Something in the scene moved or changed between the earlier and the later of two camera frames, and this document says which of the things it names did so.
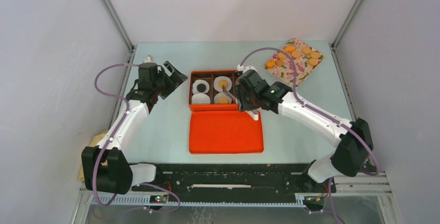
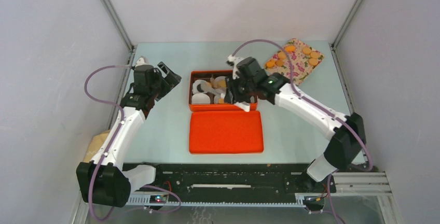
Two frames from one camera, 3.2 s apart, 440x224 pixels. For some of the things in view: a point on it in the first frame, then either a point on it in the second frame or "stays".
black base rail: (234, 180) stays
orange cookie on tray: (315, 55) stays
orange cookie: (296, 54) → (279, 63)
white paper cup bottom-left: (201, 98) stays
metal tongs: (253, 113) → (219, 92)
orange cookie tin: (212, 91) stays
